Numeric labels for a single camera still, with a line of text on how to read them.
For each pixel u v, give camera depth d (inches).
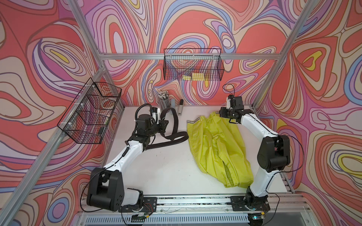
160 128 28.9
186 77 32.6
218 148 34.2
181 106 45.4
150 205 28.3
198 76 35.8
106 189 16.3
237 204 28.6
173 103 45.4
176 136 34.2
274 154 19.9
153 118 27.1
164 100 41.1
